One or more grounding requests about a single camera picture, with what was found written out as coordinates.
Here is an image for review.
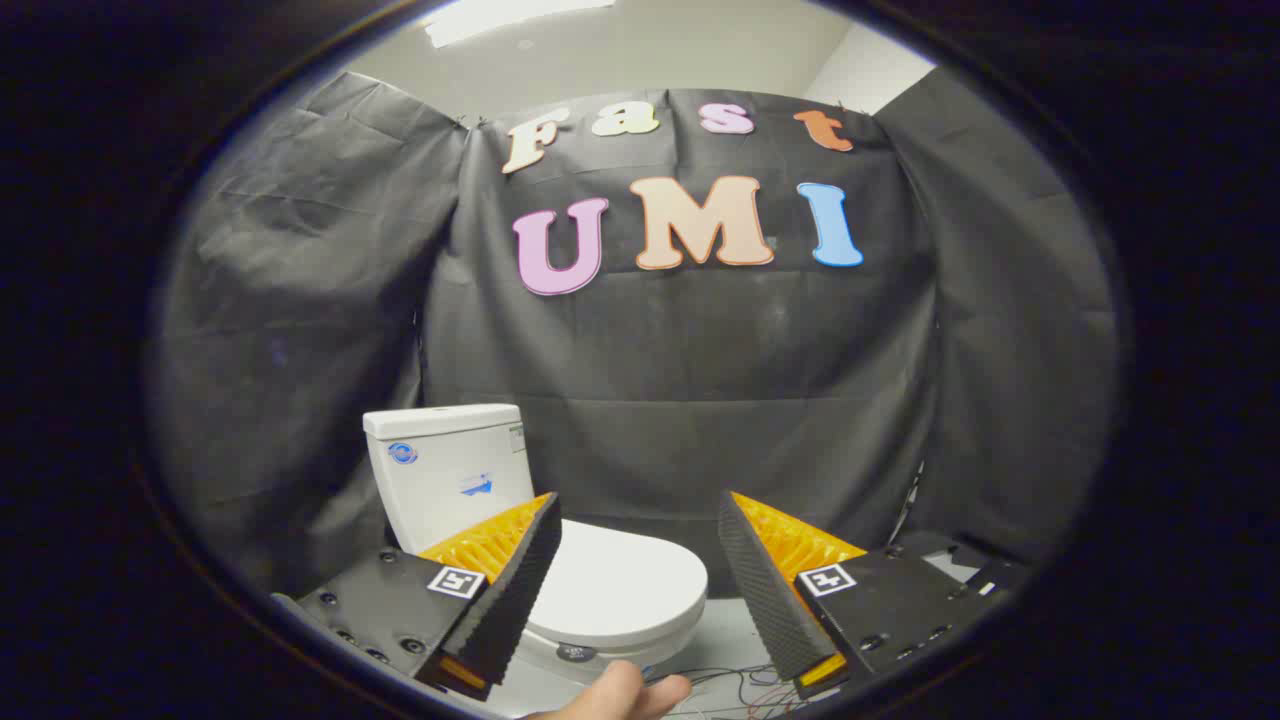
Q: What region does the white toilet bowl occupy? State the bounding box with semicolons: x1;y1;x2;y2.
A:
505;610;701;693

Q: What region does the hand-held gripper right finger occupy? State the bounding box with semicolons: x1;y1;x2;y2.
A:
717;490;1031;701

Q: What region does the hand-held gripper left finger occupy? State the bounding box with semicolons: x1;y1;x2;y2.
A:
270;490;564;701

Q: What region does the tangle of thin cables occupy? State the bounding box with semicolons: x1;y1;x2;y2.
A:
650;660;831;720

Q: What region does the white toilet lid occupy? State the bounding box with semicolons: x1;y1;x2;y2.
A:
520;518;709;666

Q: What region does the black backdrop cloth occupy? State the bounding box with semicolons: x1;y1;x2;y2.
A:
150;68;1119;601

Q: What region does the white toilet tank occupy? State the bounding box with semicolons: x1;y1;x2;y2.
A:
362;403;536;556

